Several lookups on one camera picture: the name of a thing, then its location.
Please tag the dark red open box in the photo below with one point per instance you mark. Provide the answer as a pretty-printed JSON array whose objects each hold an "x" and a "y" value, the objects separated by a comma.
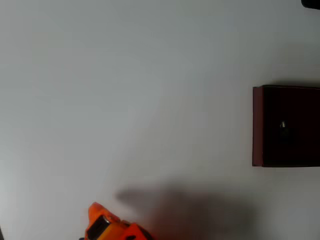
[{"x": 275, "y": 145}]

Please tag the black object at table edge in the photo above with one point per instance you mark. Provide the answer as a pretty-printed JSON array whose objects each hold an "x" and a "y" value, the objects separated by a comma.
[{"x": 311, "y": 3}]

